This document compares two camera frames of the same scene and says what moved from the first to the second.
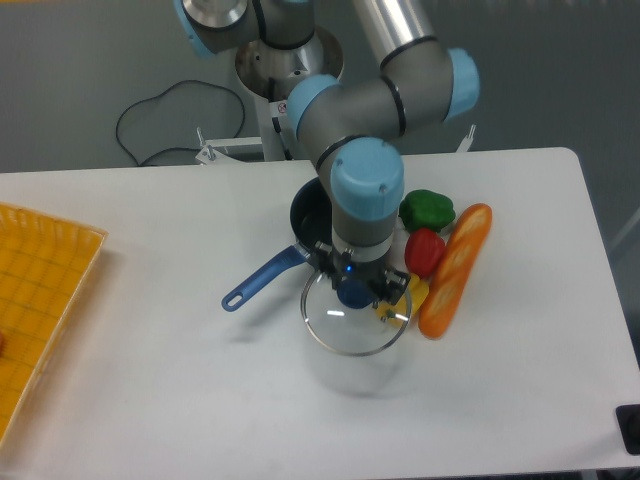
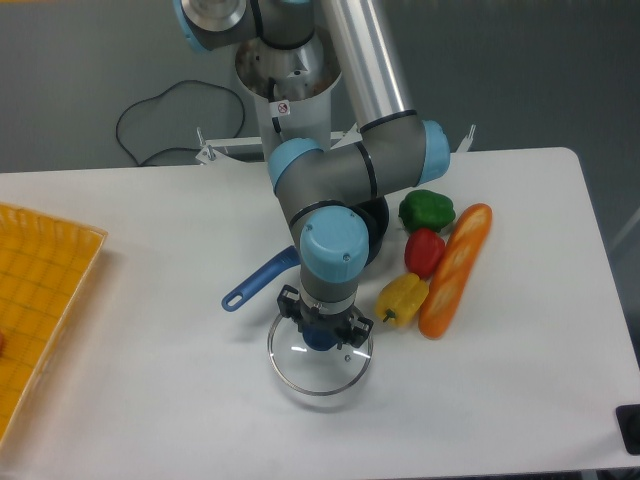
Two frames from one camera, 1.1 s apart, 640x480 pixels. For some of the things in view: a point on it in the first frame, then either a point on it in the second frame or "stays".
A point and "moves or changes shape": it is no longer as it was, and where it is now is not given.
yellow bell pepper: (418, 291) stays
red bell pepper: (423, 250) stays
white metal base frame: (216, 150) stays
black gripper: (374, 271) → (337, 322)
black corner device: (629, 418) stays
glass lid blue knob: (347, 321) moves or changes shape
